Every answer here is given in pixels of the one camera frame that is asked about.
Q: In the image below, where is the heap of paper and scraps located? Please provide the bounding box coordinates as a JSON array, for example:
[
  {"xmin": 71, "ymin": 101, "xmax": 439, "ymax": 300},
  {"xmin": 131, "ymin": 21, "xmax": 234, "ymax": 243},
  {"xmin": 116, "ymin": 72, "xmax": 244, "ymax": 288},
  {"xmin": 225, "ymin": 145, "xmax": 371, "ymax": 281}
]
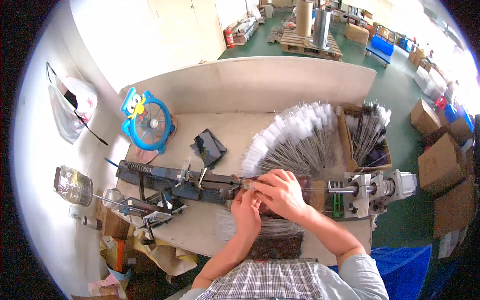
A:
[{"xmin": 71, "ymin": 210, "xmax": 199, "ymax": 300}]

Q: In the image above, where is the glass jar with lid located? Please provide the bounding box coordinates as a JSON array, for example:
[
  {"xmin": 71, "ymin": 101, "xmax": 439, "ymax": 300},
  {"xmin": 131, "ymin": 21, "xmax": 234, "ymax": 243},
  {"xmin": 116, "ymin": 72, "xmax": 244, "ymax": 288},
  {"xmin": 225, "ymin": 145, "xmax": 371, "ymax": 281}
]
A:
[{"xmin": 53, "ymin": 166, "xmax": 94, "ymax": 208}]

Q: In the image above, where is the wooden pallet with cylinders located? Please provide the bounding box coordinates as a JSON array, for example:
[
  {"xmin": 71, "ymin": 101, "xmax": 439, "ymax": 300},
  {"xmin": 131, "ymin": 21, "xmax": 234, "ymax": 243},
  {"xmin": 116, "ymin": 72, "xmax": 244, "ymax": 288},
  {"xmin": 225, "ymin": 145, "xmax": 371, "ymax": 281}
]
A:
[{"xmin": 279, "ymin": 0, "xmax": 344, "ymax": 62}]

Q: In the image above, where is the brown carton on floor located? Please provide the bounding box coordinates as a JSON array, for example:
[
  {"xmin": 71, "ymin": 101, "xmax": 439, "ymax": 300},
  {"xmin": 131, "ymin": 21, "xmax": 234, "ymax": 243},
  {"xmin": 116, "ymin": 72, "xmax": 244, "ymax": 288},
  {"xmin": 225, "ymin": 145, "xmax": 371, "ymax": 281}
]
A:
[{"xmin": 344, "ymin": 22, "xmax": 370, "ymax": 46}]

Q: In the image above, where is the dark bristle mat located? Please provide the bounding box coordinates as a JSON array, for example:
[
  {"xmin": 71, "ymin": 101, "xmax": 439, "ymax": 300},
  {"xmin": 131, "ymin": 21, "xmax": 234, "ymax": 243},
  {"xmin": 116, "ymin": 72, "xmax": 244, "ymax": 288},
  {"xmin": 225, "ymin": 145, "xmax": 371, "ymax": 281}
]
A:
[{"xmin": 247, "ymin": 229, "xmax": 305, "ymax": 261}]

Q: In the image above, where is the clear glass cup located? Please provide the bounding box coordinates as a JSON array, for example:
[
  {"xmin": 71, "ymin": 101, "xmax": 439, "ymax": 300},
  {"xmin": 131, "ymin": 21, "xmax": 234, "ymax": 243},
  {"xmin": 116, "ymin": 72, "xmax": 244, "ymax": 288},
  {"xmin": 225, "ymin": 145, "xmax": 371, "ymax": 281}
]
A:
[{"xmin": 102, "ymin": 188, "xmax": 126, "ymax": 210}]

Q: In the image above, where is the stack of wrapped goods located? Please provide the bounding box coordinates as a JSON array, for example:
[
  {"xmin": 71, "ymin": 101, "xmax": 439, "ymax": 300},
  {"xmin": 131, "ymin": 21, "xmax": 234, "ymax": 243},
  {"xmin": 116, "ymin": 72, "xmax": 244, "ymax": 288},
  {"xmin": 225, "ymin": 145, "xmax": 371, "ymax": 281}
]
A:
[{"xmin": 232, "ymin": 17, "xmax": 260, "ymax": 46}]

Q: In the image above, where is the blue metal brush twisting machine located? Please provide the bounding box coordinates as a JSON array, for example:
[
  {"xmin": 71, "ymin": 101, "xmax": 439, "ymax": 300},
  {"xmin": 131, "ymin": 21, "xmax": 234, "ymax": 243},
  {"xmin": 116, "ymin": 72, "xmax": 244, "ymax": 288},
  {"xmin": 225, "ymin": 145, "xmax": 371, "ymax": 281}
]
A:
[{"xmin": 105, "ymin": 157, "xmax": 248, "ymax": 241}]

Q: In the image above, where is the cardboard box of brushes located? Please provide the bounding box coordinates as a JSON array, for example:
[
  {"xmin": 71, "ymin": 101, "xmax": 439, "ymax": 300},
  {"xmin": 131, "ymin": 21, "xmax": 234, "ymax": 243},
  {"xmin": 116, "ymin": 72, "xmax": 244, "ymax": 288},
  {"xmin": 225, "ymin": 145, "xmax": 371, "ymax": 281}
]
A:
[{"xmin": 337, "ymin": 100, "xmax": 393, "ymax": 173}]

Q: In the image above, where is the blue platform trolley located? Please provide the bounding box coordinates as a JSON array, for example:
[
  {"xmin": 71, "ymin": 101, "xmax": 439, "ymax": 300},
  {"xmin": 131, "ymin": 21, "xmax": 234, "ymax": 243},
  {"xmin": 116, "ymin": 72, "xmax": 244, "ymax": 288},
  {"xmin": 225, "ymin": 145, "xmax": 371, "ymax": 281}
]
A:
[{"xmin": 365, "ymin": 25, "xmax": 397, "ymax": 69}]

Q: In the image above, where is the blue chair cushion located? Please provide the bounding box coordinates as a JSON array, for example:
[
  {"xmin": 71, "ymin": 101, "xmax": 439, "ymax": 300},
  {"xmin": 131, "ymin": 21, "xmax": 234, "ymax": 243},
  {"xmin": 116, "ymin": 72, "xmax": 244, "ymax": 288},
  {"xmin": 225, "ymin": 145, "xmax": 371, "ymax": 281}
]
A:
[{"xmin": 330, "ymin": 244, "xmax": 433, "ymax": 300}]

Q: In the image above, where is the blue owl desk fan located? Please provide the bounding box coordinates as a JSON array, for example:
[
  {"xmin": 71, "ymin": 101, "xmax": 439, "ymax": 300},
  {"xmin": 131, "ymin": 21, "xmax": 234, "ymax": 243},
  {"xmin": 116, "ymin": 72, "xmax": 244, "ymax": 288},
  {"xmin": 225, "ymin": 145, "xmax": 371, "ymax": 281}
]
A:
[{"xmin": 120, "ymin": 87, "xmax": 176, "ymax": 154}]

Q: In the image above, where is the person's left hand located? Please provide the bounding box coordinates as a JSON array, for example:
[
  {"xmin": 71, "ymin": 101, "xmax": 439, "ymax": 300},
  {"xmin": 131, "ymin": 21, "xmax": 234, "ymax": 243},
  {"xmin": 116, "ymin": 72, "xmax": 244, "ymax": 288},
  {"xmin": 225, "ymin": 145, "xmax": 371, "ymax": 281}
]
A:
[{"xmin": 230, "ymin": 187, "xmax": 262, "ymax": 238}]

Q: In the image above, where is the person's body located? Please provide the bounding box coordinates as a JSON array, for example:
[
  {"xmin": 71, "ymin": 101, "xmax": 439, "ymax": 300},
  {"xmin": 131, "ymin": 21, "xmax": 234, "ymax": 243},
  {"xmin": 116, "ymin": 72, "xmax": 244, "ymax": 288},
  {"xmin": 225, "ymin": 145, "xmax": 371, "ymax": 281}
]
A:
[{"xmin": 179, "ymin": 254, "xmax": 390, "ymax": 300}]

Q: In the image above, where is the black phone in case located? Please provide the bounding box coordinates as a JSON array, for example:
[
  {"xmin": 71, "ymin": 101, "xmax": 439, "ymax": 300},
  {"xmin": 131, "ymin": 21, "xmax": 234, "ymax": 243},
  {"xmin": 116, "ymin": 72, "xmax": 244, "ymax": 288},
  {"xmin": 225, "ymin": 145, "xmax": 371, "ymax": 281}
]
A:
[{"xmin": 190, "ymin": 128, "xmax": 228, "ymax": 170}]

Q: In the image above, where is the beige partition board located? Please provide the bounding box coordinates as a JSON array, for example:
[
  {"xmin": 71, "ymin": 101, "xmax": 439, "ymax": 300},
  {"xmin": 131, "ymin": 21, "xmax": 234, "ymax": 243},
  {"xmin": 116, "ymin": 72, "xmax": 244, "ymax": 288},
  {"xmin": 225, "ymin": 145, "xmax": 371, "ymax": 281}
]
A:
[{"xmin": 119, "ymin": 56, "xmax": 377, "ymax": 115}]

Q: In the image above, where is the person's right hand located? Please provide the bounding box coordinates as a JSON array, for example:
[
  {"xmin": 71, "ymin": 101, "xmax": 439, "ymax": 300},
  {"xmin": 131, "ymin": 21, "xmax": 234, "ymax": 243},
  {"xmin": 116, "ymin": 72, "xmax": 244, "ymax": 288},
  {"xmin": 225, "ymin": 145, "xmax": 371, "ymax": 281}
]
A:
[{"xmin": 250, "ymin": 169, "xmax": 310, "ymax": 225}]

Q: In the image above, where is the white plastic bag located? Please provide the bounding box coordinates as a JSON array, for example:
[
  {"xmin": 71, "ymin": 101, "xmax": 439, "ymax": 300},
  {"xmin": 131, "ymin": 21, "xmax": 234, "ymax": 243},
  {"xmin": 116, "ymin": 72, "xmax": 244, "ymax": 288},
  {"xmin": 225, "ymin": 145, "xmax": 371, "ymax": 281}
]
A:
[{"xmin": 46, "ymin": 62, "xmax": 109, "ymax": 146}]

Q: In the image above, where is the grey electric motor unit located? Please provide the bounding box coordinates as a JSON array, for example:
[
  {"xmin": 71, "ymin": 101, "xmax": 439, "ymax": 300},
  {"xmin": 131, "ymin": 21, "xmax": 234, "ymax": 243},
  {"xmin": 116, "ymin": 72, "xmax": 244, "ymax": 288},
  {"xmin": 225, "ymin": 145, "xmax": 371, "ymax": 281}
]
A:
[{"xmin": 324, "ymin": 169, "xmax": 418, "ymax": 220}]

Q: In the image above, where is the stack of cardboard cartons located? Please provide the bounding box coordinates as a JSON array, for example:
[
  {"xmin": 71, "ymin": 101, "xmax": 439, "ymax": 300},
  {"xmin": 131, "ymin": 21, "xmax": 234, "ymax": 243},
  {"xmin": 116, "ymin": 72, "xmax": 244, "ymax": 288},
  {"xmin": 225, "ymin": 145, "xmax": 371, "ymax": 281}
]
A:
[{"xmin": 410, "ymin": 98, "xmax": 479, "ymax": 241}]

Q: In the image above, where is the fan of white bottle brushes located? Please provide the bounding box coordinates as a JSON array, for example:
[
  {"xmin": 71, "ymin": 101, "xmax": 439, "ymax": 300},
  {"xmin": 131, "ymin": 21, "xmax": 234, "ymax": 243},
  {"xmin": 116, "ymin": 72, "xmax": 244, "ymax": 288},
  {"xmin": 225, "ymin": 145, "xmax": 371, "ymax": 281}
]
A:
[{"xmin": 240, "ymin": 101, "xmax": 340, "ymax": 179}]

